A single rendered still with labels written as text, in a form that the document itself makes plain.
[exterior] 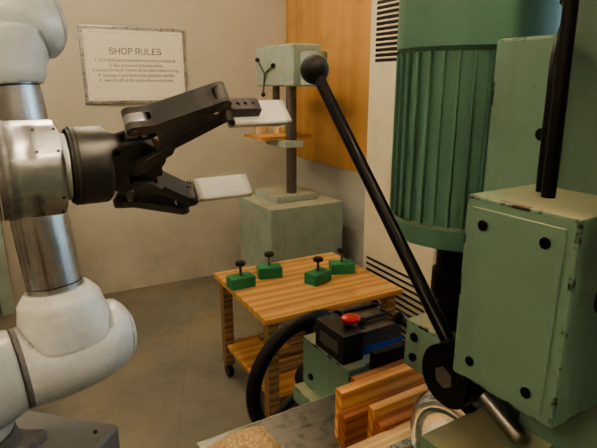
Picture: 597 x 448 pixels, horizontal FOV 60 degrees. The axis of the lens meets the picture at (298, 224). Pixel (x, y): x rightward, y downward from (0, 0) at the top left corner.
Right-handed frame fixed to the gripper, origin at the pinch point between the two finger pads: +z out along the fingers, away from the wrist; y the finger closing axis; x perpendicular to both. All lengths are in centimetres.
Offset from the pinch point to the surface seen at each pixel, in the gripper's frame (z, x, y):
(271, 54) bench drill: 117, 166, -141
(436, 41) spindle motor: 14.6, 0.0, 17.1
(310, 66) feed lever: 7.7, 7.6, 5.9
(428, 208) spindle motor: 15.1, -12.8, 4.9
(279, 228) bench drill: 107, 80, -187
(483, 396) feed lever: 8.5, -32.6, 6.5
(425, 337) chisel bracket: 19.5, -23.9, -10.5
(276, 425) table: 4.1, -26.5, -30.6
